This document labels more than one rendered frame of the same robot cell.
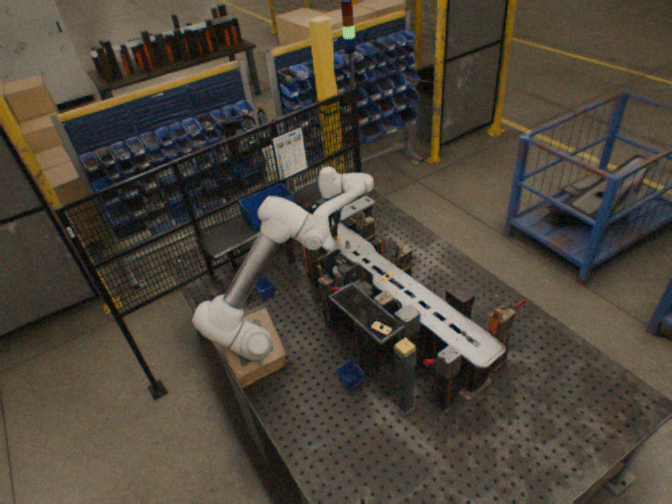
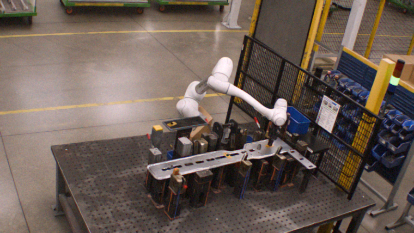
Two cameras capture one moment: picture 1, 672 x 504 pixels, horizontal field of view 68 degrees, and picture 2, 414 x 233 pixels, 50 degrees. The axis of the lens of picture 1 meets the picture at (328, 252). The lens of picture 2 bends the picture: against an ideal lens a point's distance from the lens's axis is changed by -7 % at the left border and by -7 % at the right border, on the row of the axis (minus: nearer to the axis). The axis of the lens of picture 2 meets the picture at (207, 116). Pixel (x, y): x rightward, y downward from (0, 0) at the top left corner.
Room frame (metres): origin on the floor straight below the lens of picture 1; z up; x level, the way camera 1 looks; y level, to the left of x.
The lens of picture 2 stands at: (1.27, -3.57, 3.04)
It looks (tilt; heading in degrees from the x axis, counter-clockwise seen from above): 27 degrees down; 83
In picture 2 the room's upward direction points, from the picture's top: 12 degrees clockwise
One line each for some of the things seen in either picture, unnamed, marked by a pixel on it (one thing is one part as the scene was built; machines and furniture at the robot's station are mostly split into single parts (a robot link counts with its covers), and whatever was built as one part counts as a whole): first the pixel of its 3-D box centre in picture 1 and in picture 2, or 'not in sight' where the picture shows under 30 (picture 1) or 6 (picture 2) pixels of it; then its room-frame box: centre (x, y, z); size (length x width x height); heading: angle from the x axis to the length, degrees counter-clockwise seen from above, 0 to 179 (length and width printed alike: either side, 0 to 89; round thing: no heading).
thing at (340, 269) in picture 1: (346, 292); (221, 146); (1.90, -0.07, 0.94); 0.18 x 0.13 x 0.49; 32
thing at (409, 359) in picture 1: (404, 379); (154, 152); (1.33, -0.27, 0.92); 0.08 x 0.08 x 0.44; 32
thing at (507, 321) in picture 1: (497, 338); (175, 196); (1.52, -0.76, 0.88); 0.15 x 0.11 x 0.36; 122
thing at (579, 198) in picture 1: (604, 183); not in sight; (3.22, -2.25, 0.47); 1.20 x 0.80 x 0.95; 116
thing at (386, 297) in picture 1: (386, 322); (198, 160); (1.70, -0.25, 0.89); 0.13 x 0.11 x 0.38; 122
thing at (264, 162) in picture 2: (378, 259); (260, 175); (2.25, -0.29, 0.84); 0.11 x 0.08 x 0.29; 122
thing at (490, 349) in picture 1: (391, 278); (225, 156); (1.91, -0.31, 1.00); 1.38 x 0.22 x 0.02; 32
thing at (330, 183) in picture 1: (330, 181); (280, 108); (2.32, -0.06, 1.39); 0.13 x 0.11 x 0.16; 80
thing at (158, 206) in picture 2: (478, 368); (157, 187); (1.39, -0.63, 0.84); 0.18 x 0.06 x 0.29; 122
